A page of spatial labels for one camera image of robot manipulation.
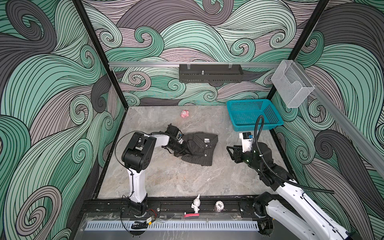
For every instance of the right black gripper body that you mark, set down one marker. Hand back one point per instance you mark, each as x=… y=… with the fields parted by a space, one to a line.
x=249 y=158

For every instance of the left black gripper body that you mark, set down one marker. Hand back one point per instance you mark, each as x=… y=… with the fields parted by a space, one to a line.
x=178 y=149

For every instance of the dark pinstriped long sleeve shirt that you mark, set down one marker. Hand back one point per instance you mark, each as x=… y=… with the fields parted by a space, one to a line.
x=199 y=148

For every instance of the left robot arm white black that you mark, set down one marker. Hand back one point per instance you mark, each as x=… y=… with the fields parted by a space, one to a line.
x=137 y=156

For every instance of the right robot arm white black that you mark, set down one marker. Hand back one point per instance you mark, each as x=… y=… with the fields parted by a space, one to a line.
x=307 y=221

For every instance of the pink toy figure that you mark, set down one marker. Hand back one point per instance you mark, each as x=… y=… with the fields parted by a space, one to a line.
x=184 y=114

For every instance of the teal plastic basket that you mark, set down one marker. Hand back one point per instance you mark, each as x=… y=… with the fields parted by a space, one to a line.
x=244 y=114

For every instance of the white rabbit figurine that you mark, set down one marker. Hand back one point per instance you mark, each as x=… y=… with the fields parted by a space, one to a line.
x=196 y=204

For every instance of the small white patterned jar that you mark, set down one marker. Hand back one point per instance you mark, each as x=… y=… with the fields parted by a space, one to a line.
x=219 y=206

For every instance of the pink flat base piece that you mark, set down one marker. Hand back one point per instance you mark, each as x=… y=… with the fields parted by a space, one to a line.
x=190 y=216

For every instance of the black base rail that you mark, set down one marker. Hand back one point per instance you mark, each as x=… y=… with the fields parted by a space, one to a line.
x=165 y=207

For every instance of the clear acrylic wall holder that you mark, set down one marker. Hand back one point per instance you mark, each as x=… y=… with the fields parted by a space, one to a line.
x=292 y=83

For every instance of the black perforated wall tray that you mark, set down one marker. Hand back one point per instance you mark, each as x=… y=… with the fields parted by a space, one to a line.
x=210 y=73

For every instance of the aluminium back rail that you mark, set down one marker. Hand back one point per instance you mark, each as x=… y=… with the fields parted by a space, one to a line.
x=152 y=64

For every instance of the aluminium rail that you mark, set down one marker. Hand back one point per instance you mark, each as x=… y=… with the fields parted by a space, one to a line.
x=152 y=64
x=340 y=104

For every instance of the aluminium right rail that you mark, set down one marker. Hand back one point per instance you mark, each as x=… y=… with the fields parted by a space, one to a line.
x=340 y=104

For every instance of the white slotted cable duct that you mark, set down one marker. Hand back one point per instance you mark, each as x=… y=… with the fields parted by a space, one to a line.
x=192 y=225

